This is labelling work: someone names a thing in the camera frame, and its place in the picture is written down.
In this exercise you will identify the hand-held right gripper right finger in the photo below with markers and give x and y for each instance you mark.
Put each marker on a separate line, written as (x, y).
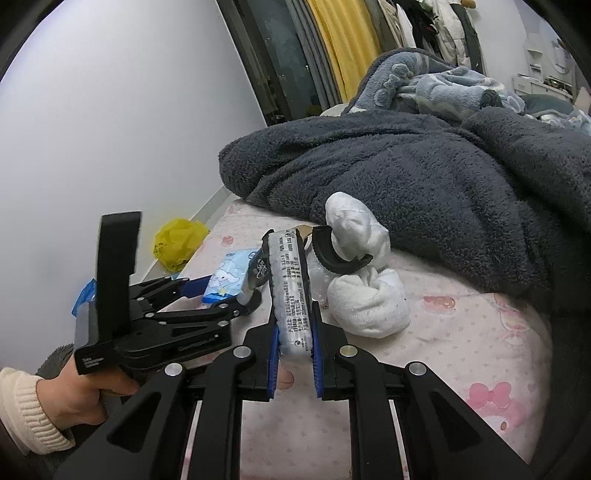
(316, 369)

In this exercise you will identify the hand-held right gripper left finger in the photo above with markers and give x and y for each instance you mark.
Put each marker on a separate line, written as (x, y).
(272, 364)

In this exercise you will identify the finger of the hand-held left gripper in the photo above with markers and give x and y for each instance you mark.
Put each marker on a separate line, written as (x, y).
(207, 314)
(196, 285)

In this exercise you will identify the blue cartoon tissue packet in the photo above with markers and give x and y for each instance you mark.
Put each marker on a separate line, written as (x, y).
(228, 277)

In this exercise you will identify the white printed packet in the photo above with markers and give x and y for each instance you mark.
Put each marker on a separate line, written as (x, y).
(291, 295)

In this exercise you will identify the clear plastic wrapper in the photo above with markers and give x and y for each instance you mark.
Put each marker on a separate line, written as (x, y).
(318, 281)

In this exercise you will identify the white sock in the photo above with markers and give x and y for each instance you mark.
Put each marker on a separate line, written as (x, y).
(369, 304)
(355, 226)

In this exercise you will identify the person's left hand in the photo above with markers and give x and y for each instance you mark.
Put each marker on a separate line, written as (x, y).
(74, 401)

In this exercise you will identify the blue plastic bag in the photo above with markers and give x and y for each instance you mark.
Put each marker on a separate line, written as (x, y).
(83, 297)

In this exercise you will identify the yellow plastic bag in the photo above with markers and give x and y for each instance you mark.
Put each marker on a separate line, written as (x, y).
(178, 242)

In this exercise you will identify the black white printed wrapper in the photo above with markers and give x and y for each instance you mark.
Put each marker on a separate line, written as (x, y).
(259, 270)

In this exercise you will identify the grey fluffy cloth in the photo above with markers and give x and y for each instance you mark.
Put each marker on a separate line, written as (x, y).
(55, 362)

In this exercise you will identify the black curved plastic piece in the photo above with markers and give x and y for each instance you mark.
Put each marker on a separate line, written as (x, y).
(325, 258)

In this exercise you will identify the pink printed bed sheet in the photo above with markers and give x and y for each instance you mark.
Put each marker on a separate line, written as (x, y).
(461, 350)

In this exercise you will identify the dark grey fleece blanket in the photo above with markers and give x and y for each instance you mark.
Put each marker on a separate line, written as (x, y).
(438, 194)

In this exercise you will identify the dark glass window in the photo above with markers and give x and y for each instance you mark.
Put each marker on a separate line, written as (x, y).
(277, 50)

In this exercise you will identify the grey curtain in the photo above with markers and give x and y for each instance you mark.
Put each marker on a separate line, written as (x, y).
(318, 50)

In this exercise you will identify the yellow curtain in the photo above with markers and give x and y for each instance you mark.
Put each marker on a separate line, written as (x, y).
(344, 41)

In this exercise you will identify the blue patterned fleece blanket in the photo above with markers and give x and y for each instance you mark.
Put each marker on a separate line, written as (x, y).
(443, 83)

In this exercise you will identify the grey pillow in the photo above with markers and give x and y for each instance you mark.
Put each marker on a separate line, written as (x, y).
(549, 105)

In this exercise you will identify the hanging clothes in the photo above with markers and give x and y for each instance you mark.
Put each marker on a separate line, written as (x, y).
(443, 27)

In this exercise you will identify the white dresser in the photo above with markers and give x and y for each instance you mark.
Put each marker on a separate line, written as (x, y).
(540, 78)

